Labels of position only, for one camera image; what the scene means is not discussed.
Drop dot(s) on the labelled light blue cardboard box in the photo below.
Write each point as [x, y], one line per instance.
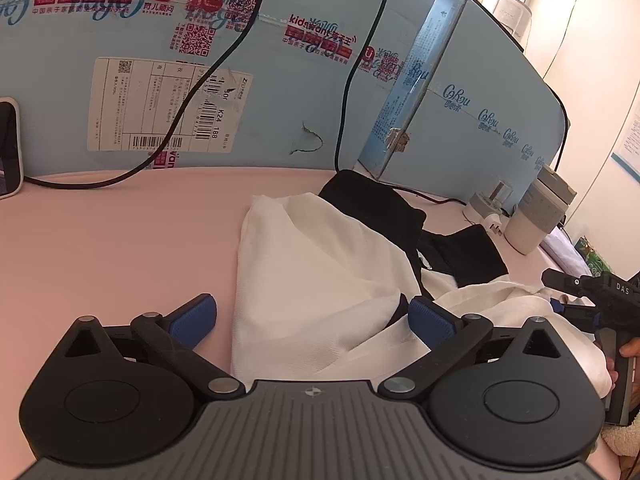
[150, 35]

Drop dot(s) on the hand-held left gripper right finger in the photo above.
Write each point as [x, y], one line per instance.
[430, 321]

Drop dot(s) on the white tumbler grey sleeve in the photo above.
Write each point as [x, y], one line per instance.
[537, 215]

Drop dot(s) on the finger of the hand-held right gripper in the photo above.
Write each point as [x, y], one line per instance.
[567, 282]
[580, 317]

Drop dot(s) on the white air conditioner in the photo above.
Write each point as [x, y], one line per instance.
[512, 17]

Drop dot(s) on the green package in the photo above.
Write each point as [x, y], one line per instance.
[592, 257]

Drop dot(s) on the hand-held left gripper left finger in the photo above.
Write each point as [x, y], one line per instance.
[192, 317]

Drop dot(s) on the blue bordered wall poster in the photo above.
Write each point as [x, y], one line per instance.
[627, 150]

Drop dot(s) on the white polo shirt black collar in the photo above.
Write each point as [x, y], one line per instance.
[310, 280]

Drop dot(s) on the white smartphone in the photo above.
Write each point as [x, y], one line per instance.
[10, 150]

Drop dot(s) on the person's right hand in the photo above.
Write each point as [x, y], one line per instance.
[631, 349]

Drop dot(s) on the white plug adapter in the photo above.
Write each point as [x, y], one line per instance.
[482, 207]

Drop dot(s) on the plain light blue cardboard box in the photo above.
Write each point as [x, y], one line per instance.
[475, 70]

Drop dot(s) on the person's right forearm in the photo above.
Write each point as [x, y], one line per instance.
[622, 440]

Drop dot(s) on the white soft package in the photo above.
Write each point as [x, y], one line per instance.
[562, 252]

